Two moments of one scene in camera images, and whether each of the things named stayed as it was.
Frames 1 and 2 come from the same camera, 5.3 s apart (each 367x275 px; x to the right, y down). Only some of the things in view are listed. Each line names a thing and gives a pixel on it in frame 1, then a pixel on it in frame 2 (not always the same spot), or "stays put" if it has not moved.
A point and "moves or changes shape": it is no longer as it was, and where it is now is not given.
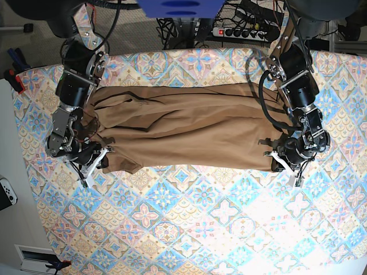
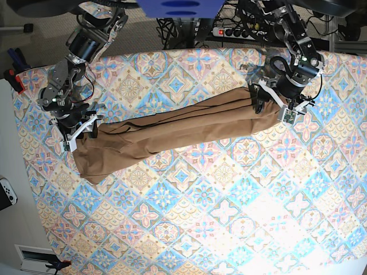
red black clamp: (14, 81) stays put
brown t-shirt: (229, 126) moves or changes shape
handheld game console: (8, 196) stays put
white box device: (33, 258) stays put
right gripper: (293, 149) to (292, 80)
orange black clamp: (58, 265) stays put
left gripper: (83, 151) to (69, 116)
